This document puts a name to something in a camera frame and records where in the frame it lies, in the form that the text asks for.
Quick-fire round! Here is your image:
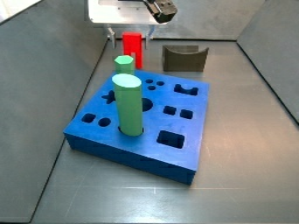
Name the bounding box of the black curved fixture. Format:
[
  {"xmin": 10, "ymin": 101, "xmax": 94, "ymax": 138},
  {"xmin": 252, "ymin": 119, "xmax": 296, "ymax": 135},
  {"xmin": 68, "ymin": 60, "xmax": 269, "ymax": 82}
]
[{"xmin": 163, "ymin": 45, "xmax": 209, "ymax": 72}]

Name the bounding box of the green hexagonal peg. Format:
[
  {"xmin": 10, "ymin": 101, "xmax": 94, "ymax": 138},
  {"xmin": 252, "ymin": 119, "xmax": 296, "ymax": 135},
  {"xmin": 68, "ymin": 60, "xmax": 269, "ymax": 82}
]
[{"xmin": 115, "ymin": 55, "xmax": 135, "ymax": 74}]

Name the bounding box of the green round peg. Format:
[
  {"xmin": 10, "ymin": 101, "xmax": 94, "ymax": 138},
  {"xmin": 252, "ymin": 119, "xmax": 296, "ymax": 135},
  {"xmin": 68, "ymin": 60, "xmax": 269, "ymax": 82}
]
[{"xmin": 112, "ymin": 73, "xmax": 143, "ymax": 137}]

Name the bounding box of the red square-circle block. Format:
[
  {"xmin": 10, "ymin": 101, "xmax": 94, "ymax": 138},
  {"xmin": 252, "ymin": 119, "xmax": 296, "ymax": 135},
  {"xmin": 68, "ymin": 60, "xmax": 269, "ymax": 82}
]
[{"xmin": 123, "ymin": 31, "xmax": 143, "ymax": 69}]

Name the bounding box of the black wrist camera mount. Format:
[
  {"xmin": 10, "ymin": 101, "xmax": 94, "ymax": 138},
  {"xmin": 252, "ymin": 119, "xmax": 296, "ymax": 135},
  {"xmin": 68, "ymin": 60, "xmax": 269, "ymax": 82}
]
[{"xmin": 143, "ymin": 0, "xmax": 177, "ymax": 24}]

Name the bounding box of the blue foam peg board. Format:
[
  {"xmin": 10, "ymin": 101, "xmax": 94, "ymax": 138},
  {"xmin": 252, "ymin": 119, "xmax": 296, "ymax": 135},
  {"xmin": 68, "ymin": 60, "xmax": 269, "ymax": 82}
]
[{"xmin": 64, "ymin": 70, "xmax": 209, "ymax": 185}]

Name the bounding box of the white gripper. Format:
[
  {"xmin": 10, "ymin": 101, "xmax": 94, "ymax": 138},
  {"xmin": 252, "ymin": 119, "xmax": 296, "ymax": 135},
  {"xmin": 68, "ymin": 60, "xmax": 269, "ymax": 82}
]
[{"xmin": 88, "ymin": 0, "xmax": 159, "ymax": 49}]

